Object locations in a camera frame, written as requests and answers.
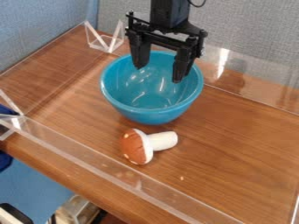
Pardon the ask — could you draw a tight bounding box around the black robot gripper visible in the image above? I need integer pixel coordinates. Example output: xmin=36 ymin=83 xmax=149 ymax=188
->
xmin=125 ymin=11 xmax=208 ymax=83

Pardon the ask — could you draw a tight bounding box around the blue ceramic bowl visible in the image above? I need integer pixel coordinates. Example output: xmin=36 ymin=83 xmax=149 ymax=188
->
xmin=99 ymin=51 xmax=204 ymax=125

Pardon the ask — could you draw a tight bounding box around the brown white toy mushroom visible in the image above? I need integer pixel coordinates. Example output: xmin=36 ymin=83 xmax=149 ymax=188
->
xmin=120 ymin=129 xmax=179 ymax=165

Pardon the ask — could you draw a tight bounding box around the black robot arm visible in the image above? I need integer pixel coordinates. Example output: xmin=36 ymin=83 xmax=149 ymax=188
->
xmin=125 ymin=0 xmax=208 ymax=83

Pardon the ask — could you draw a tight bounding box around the clear acrylic back barrier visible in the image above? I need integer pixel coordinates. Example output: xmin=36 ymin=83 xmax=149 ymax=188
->
xmin=124 ymin=25 xmax=299 ymax=116

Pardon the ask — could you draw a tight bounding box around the clear acrylic barrier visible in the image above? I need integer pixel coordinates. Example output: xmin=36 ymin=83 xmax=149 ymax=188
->
xmin=0 ymin=114 xmax=244 ymax=224
xmin=124 ymin=25 xmax=299 ymax=116

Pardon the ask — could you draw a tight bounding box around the clear acrylic front barrier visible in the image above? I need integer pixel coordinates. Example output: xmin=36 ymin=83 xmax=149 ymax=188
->
xmin=0 ymin=114 xmax=244 ymax=224

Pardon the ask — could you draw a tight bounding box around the blue cloth at left edge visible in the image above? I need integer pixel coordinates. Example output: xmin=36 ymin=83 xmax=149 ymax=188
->
xmin=0 ymin=104 xmax=20 ymax=173

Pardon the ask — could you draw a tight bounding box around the black white object bottom left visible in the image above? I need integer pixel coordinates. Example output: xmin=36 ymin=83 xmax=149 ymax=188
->
xmin=0 ymin=203 xmax=33 ymax=224

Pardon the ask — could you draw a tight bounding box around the clear acrylic corner bracket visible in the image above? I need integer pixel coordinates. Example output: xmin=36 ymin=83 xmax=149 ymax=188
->
xmin=84 ymin=21 xmax=125 ymax=53

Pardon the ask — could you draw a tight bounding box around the clear acrylic left bracket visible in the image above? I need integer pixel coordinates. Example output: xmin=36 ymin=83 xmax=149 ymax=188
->
xmin=0 ymin=89 xmax=24 ymax=141

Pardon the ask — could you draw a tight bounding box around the grey metal frame below table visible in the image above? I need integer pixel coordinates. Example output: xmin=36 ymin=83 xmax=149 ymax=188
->
xmin=47 ymin=195 xmax=99 ymax=224

